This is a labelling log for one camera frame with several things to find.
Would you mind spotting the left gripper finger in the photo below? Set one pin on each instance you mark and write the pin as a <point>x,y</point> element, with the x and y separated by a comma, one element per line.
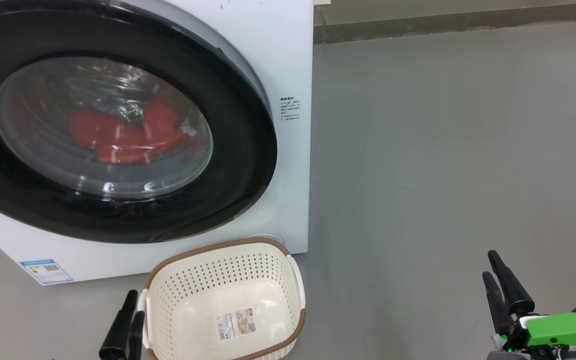
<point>137,340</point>
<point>118,335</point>

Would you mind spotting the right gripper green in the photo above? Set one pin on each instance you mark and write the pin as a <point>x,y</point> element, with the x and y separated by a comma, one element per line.
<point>563,330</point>

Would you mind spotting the red and white garment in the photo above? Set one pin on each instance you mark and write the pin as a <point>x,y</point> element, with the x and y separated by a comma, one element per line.
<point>103,137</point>
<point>160,117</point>

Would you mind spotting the black round glass washer door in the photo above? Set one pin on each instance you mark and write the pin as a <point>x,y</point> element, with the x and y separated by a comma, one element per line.
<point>238,165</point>

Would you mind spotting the cream perforated basket brown rim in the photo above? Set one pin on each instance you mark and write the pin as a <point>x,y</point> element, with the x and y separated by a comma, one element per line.
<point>193,320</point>

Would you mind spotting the printed product label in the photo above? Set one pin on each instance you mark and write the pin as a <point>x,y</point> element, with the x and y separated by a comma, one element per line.
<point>237,325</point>

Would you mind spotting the white front-load washing machine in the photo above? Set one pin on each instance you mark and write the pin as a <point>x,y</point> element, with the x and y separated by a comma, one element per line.
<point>288,45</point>

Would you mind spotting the blue energy label sticker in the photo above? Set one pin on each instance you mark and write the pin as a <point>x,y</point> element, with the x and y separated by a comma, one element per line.
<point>47,271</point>

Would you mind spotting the round white drain cover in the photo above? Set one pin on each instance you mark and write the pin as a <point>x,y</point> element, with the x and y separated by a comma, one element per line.
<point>265,238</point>

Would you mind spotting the grey wall skirting board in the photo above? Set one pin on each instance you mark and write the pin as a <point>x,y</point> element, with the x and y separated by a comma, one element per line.
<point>443,25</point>

